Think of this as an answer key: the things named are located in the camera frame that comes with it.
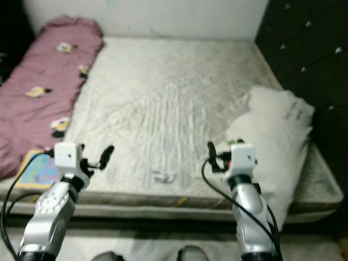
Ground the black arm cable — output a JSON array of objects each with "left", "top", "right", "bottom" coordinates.
[
  {"left": 0, "top": 152, "right": 55, "bottom": 261},
  {"left": 201, "top": 160, "right": 279, "bottom": 253}
]

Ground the blue yellow children's book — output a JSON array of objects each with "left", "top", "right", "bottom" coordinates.
[{"left": 14, "top": 150, "right": 60, "bottom": 190}]

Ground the silver robot leg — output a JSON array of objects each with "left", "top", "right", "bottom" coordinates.
[
  {"left": 90, "top": 252, "right": 115, "bottom": 261},
  {"left": 177, "top": 246, "right": 210, "bottom": 261}
]

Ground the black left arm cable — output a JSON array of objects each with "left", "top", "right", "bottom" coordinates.
[{"left": 0, "top": 152, "right": 55, "bottom": 261}]

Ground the grey quilted mattress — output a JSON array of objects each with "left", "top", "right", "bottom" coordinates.
[{"left": 0, "top": 37, "right": 344, "bottom": 223}]

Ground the white pillow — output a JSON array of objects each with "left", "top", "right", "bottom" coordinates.
[{"left": 223, "top": 86, "right": 316, "bottom": 229}]

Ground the silver robot left leg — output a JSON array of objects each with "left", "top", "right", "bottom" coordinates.
[{"left": 90, "top": 252, "right": 115, "bottom": 261}]

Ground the silver robot right leg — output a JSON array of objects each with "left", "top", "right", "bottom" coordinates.
[{"left": 177, "top": 246, "right": 210, "bottom": 261}]

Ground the pink cartoon print quilt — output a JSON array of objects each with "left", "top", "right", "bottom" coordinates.
[{"left": 0, "top": 15, "right": 104, "bottom": 180}]

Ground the black tufted headboard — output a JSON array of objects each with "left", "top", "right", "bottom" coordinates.
[{"left": 254, "top": 0, "right": 348, "bottom": 158}]

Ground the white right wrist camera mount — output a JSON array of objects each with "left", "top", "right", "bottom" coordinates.
[{"left": 228, "top": 144, "right": 257, "bottom": 183}]

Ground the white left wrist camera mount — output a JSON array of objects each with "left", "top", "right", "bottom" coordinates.
[{"left": 54, "top": 142, "right": 88, "bottom": 177}]

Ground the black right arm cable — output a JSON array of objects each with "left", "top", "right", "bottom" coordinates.
[{"left": 201, "top": 160, "right": 279, "bottom": 253}]

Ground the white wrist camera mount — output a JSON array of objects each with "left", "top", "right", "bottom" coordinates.
[
  {"left": 54, "top": 142, "right": 88, "bottom": 177},
  {"left": 228, "top": 144, "right": 257, "bottom": 183}
]

